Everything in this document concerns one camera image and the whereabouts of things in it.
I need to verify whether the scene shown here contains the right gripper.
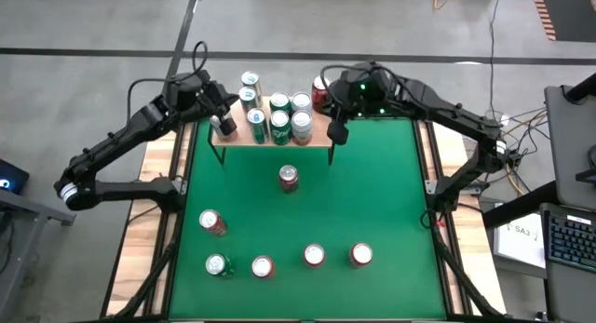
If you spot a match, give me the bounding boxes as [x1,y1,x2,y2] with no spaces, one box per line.
[321,66,400,146]

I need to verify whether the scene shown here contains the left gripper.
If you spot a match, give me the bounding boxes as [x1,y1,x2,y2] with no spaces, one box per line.
[188,73,240,139]

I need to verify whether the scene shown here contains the red Coca-Cola can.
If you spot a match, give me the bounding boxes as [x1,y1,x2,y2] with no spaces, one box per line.
[278,163,301,194]
[310,74,332,114]
[198,209,228,236]

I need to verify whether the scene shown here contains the silver grey can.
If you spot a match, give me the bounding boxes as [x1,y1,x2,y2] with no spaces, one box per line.
[209,112,238,141]

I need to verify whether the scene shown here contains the white red can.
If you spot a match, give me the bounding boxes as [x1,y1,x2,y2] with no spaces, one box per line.
[291,109,314,146]

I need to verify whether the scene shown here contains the silver green slim can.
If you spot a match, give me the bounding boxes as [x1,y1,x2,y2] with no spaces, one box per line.
[246,107,270,145]

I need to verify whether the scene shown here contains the green Sprite can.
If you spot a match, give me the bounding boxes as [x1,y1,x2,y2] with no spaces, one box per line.
[268,91,292,114]
[204,252,236,279]
[268,109,292,146]

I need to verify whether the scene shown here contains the red-orange Fanta can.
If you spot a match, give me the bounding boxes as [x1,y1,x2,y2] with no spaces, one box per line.
[303,242,327,269]
[251,255,277,280]
[348,241,374,269]

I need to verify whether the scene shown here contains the wooden shelf platform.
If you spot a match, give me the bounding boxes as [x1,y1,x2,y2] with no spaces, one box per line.
[204,94,337,167]

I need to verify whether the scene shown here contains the green table mat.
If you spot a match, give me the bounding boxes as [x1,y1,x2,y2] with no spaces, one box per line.
[168,116,447,320]

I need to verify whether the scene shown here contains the black power strip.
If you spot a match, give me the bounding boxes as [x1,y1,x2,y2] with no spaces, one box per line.
[500,148,523,168]

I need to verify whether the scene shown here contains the black stand bar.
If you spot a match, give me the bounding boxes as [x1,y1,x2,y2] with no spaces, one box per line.
[481,179,560,230]

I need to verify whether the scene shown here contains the grey metal table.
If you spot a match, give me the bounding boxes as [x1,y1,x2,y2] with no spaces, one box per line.
[0,187,76,315]

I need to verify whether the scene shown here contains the white SA3 sign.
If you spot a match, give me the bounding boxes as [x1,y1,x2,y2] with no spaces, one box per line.
[492,213,547,269]

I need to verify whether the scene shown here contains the black computer tower blue lights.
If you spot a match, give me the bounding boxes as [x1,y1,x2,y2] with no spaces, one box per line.
[0,158,30,196]

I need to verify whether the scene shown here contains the grey desk panel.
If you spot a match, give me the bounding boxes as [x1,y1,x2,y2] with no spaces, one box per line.
[543,84,596,211]

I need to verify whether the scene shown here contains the black mat orange stripes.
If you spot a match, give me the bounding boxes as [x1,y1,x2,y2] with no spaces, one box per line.
[529,0,596,43]

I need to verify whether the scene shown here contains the grey laptop lit keyboard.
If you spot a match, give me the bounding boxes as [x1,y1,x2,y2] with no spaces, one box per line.
[539,202,596,323]

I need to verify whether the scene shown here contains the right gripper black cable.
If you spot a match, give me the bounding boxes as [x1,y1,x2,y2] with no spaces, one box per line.
[318,61,411,110]

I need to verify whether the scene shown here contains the black floor cable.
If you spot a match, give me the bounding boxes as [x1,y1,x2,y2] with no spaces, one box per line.
[486,0,504,124]

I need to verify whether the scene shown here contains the black table frame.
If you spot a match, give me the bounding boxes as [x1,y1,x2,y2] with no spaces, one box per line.
[100,109,508,323]

